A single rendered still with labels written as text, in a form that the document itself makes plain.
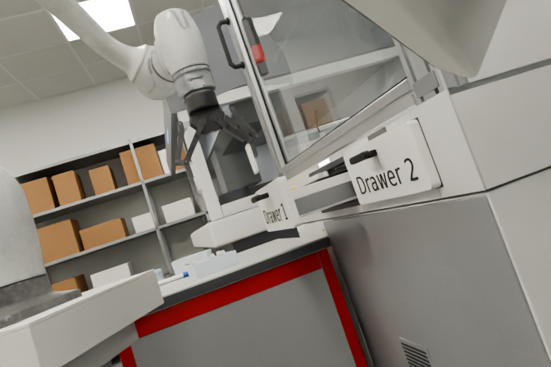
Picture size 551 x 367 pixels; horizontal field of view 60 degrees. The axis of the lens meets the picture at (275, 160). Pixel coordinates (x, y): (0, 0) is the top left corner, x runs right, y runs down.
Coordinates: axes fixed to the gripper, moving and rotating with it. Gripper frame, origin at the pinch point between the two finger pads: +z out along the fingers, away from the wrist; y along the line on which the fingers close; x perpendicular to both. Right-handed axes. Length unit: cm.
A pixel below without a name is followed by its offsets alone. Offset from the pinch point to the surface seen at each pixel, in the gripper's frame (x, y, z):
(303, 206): -9.9, 11.8, 11.7
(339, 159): -7.7, 24.1, 4.7
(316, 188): -9.6, 15.8, 9.2
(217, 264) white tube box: 23.8, -6.7, 19.0
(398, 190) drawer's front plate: -32.3, 22.2, 14.4
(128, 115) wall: 426, -17, -140
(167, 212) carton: 387, -10, -22
